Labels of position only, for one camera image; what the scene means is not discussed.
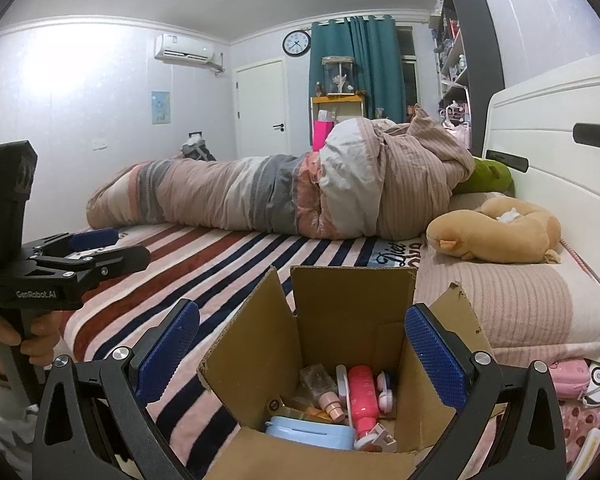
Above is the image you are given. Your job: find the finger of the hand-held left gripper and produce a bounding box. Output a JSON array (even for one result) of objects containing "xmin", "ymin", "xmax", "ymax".
[
  {"xmin": 26, "ymin": 244, "xmax": 152, "ymax": 286},
  {"xmin": 32, "ymin": 227, "xmax": 121, "ymax": 256}
]

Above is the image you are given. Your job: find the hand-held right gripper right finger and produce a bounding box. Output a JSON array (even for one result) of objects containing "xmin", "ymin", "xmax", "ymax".
[{"xmin": 404, "ymin": 302, "xmax": 568, "ymax": 480}]

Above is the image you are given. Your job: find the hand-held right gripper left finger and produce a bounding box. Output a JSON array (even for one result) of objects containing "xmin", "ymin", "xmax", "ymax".
[{"xmin": 32, "ymin": 298, "xmax": 202, "ymax": 480}]

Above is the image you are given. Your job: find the red pink ribbed bottle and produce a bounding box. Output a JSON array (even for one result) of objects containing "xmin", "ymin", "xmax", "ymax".
[{"xmin": 347, "ymin": 365, "xmax": 379, "ymax": 437}]

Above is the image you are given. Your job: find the brown cardboard box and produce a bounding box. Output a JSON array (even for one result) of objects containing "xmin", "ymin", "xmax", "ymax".
[{"xmin": 196, "ymin": 264, "xmax": 509, "ymax": 480}]

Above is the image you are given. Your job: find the clear faceted bottle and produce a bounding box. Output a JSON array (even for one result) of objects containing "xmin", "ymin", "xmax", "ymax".
[{"xmin": 299, "ymin": 364, "xmax": 339, "ymax": 402}]

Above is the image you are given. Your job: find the gold rectangular box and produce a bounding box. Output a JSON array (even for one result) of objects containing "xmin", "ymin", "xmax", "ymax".
[{"xmin": 279, "ymin": 404, "xmax": 332, "ymax": 422}]

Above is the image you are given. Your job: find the blue square device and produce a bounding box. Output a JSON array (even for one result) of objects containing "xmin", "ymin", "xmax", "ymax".
[{"xmin": 264, "ymin": 415, "xmax": 356, "ymax": 452}]

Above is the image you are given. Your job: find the person's left hand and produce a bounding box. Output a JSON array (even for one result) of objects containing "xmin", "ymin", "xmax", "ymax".
[{"xmin": 0, "ymin": 308, "xmax": 61, "ymax": 386}]

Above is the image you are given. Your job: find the striped fleece blanket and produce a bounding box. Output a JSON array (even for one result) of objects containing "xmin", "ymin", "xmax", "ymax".
[{"xmin": 27, "ymin": 222, "xmax": 433, "ymax": 480}]

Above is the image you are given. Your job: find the pink ribbed pillow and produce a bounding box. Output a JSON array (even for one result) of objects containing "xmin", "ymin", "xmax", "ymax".
[{"xmin": 412, "ymin": 192, "xmax": 600, "ymax": 362}]

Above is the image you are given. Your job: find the pink grey striped quilt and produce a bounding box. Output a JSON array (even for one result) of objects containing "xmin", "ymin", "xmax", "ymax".
[{"xmin": 85, "ymin": 104, "xmax": 477, "ymax": 242}]

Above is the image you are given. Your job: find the tan plush toy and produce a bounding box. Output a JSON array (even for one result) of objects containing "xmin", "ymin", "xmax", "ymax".
[{"xmin": 425, "ymin": 196, "xmax": 564, "ymax": 265}]

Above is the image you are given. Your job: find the pink pouch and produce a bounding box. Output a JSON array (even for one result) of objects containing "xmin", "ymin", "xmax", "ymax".
[{"xmin": 549, "ymin": 358, "xmax": 592, "ymax": 401}]

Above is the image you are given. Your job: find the black bag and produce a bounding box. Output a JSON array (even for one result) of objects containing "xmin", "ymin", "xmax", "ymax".
[{"xmin": 181, "ymin": 131, "xmax": 216, "ymax": 163}]

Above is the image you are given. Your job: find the pink floral bedsheet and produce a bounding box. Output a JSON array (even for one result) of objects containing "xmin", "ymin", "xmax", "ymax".
[{"xmin": 480, "ymin": 394, "xmax": 600, "ymax": 480}]

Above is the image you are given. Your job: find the white charger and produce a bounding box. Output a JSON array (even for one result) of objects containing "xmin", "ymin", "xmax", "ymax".
[{"xmin": 582, "ymin": 362, "xmax": 600, "ymax": 406}]

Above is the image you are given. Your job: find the white plastic case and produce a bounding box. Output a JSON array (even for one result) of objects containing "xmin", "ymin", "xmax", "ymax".
[{"xmin": 564, "ymin": 427, "xmax": 600, "ymax": 480}]

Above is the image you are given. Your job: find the green plush toy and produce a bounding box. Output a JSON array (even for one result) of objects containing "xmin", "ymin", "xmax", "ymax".
[{"xmin": 452, "ymin": 156, "xmax": 515, "ymax": 196}]

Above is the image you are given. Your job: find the white door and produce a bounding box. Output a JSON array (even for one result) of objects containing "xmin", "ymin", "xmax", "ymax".
[{"xmin": 233, "ymin": 58, "xmax": 287, "ymax": 160}]

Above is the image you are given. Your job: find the white air conditioner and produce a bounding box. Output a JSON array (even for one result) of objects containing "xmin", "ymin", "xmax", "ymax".
[{"xmin": 153, "ymin": 33, "xmax": 226, "ymax": 74}]

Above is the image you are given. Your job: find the bright pink bag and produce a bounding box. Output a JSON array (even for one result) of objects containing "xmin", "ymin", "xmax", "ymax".
[{"xmin": 313, "ymin": 119, "xmax": 337, "ymax": 152}]

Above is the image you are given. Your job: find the white bed headboard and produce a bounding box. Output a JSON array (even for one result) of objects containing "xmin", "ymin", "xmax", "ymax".
[{"xmin": 482, "ymin": 52, "xmax": 600, "ymax": 307}]

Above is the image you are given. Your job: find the yellow shelf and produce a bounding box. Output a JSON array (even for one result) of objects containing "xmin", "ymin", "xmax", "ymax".
[{"xmin": 310, "ymin": 93, "xmax": 366, "ymax": 152}]

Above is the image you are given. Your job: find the glass display case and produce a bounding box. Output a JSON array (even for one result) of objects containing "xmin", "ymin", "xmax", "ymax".
[{"xmin": 321, "ymin": 56, "xmax": 356, "ymax": 96}]

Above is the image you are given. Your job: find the window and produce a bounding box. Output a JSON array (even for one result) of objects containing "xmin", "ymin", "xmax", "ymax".
[{"xmin": 396, "ymin": 27, "xmax": 420, "ymax": 111}]

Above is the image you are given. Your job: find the teal curtain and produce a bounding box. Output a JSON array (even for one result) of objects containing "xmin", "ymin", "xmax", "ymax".
[{"xmin": 308, "ymin": 14, "xmax": 406, "ymax": 124}]

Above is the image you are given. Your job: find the black white bookshelf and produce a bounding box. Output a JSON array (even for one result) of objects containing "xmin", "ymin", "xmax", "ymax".
[{"xmin": 429, "ymin": 0, "xmax": 506, "ymax": 152}]

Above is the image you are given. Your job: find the small wall poster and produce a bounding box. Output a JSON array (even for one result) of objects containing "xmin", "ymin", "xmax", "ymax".
[{"xmin": 151, "ymin": 90, "xmax": 171, "ymax": 125}]

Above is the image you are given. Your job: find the white charging cable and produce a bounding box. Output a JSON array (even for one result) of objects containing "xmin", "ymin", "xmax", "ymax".
[{"xmin": 559, "ymin": 239, "xmax": 600, "ymax": 312}]

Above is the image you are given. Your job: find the round wall clock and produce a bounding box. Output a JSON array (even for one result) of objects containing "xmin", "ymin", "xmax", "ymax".
[{"xmin": 282, "ymin": 29, "xmax": 312, "ymax": 57}]

